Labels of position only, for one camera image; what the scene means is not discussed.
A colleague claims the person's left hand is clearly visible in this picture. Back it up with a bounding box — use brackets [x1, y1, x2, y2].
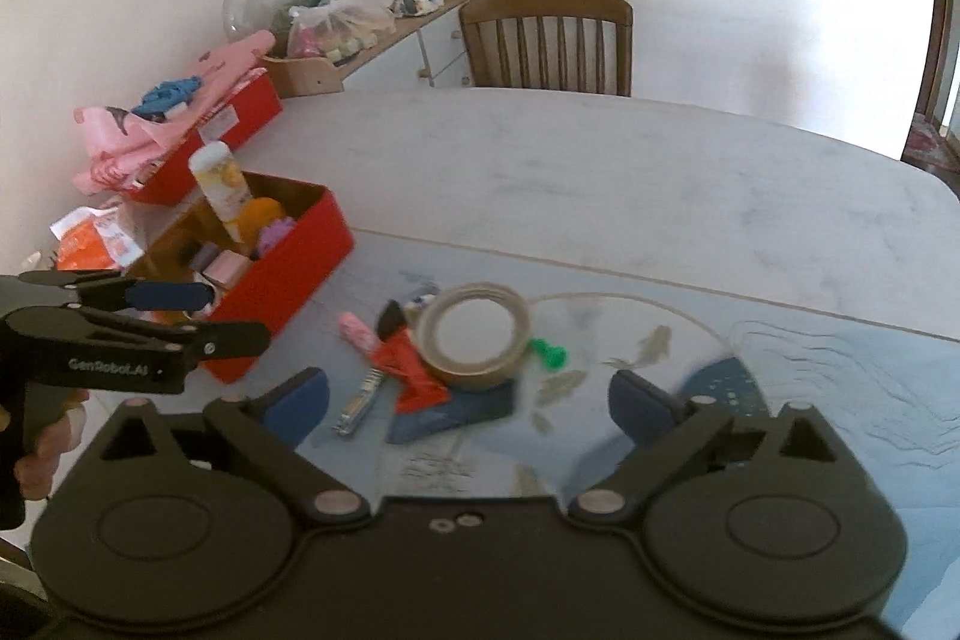
[15, 387, 91, 502]

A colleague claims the black oval case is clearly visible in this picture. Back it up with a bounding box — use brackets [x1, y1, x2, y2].
[375, 299, 410, 341]

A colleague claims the pink tube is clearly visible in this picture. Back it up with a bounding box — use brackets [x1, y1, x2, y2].
[339, 311, 380, 360]

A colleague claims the red cardboard box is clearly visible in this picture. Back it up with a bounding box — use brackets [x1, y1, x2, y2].
[120, 74, 284, 206]

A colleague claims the orange-headed purple doll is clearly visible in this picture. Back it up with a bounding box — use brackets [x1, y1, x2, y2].
[236, 197, 297, 260]

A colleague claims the orange white medicine box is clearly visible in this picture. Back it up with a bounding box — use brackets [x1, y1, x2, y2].
[51, 201, 147, 274]

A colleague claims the pink cloth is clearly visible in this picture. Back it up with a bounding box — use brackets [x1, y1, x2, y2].
[73, 30, 277, 195]

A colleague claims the pink eraser block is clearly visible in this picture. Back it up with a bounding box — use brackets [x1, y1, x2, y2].
[202, 251, 252, 287]

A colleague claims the blue fish print table mat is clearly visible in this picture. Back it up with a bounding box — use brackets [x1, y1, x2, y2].
[296, 226, 960, 618]

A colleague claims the green toy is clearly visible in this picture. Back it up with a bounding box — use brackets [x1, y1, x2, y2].
[529, 340, 569, 372]

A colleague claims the wooden chair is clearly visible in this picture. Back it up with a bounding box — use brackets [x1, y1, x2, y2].
[457, 0, 635, 97]

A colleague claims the brown tape roll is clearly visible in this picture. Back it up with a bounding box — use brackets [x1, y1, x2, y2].
[415, 281, 532, 393]

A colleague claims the wooden door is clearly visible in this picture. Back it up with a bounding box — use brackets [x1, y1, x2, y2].
[911, 0, 960, 124]

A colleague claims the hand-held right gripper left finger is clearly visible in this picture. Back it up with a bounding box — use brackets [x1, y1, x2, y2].
[97, 366, 372, 525]

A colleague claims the metal nail clipper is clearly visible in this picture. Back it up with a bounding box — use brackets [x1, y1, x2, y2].
[332, 366, 385, 437]

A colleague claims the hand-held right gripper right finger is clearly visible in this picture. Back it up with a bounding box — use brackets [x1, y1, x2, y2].
[568, 368, 863, 525]

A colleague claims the clear plastic bag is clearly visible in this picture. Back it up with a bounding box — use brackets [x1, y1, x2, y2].
[289, 0, 397, 60]

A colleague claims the wooden side cabinet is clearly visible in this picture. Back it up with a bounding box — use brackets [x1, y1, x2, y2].
[259, 0, 475, 97]

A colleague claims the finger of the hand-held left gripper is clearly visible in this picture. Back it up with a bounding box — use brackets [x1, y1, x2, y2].
[79, 305, 272, 380]
[19, 269, 216, 315]

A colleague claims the blue cloth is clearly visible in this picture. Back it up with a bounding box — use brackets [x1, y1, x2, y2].
[133, 76, 203, 120]

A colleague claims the clear plastic container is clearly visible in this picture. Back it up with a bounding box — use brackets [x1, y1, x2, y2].
[223, 0, 301, 41]

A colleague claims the red tin box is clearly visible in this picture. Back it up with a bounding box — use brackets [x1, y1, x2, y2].
[124, 171, 356, 384]

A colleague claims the white pill bottle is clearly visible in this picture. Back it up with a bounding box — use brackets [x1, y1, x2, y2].
[187, 143, 252, 251]

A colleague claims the red packet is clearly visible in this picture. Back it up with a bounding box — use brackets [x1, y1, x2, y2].
[375, 336, 451, 416]

